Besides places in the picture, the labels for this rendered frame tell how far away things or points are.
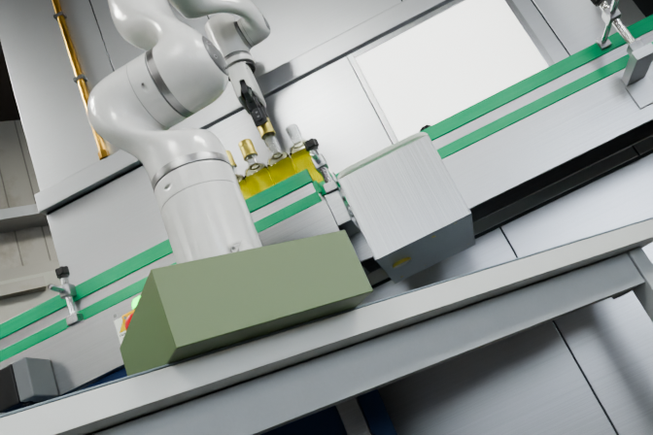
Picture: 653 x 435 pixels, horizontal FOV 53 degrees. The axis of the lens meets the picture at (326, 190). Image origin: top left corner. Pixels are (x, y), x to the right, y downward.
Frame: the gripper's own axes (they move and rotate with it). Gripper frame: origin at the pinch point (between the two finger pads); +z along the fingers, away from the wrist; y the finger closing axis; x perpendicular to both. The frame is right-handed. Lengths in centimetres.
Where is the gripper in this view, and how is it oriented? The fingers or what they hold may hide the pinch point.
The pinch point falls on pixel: (261, 120)
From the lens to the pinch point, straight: 157.9
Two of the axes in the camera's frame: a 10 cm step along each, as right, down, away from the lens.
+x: 8.9, -4.5, -0.8
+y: -2.3, -3.1, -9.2
